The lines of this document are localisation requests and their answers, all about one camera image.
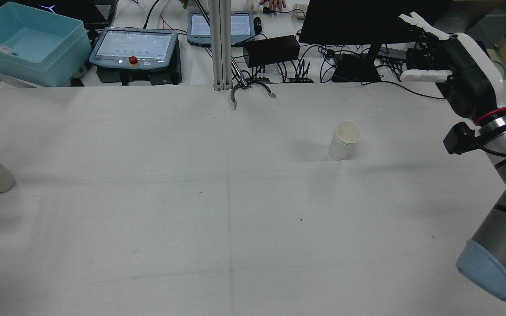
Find white paper cup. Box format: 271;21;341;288
328;121;361;161

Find teal plastic bin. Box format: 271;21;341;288
0;1;92;87

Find black laptop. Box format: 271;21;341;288
0;0;118;26

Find large grey teach pendant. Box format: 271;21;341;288
89;27;179;71

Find black pendant stand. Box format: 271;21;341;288
97;65;182;86

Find grey metal clamp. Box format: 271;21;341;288
230;80;277;111

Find small grey teach pendant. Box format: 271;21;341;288
187;11;256;47

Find black rectangular box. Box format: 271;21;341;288
243;35;301;68

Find person in black shirt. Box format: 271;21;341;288
260;0;287;12

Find black monitor with stand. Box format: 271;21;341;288
299;0;452;83

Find aluminium profile post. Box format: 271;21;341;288
208;0;233;91

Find black cable on table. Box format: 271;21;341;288
361;80;448;101

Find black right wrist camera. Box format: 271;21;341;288
443;122;477;155

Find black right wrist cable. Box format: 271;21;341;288
475;108;506;158

